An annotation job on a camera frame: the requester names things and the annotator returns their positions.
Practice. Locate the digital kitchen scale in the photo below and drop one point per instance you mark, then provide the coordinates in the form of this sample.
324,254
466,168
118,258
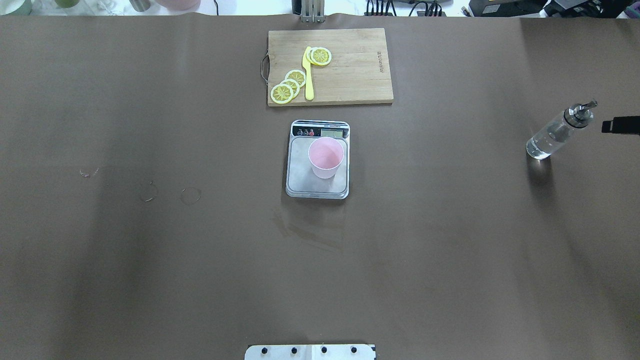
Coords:
300,181

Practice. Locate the lemon slice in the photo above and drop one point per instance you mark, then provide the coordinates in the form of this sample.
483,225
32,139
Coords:
321,56
294,85
282,93
309,56
297,75

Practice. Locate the lemon slice bottom front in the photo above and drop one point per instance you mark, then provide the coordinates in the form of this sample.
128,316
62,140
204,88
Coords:
321,56

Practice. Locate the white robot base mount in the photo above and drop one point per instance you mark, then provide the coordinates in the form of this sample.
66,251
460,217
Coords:
348,351

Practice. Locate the lemon slice bottom back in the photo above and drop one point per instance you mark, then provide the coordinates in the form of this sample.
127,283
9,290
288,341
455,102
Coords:
309,56

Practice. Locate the aluminium frame post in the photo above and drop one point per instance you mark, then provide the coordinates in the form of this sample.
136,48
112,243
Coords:
312,11

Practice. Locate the pink plastic cup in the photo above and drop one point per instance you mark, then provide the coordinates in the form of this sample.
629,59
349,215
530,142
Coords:
326,154

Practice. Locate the bamboo cutting board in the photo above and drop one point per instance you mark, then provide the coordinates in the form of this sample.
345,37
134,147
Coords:
359,72

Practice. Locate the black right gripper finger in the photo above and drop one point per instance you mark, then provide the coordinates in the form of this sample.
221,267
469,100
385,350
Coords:
623,125

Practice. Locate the lemon slice top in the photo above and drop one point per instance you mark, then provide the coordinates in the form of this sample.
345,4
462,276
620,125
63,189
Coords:
282,93

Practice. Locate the clear glass sauce bottle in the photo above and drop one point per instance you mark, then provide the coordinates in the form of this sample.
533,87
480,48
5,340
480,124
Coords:
555,134

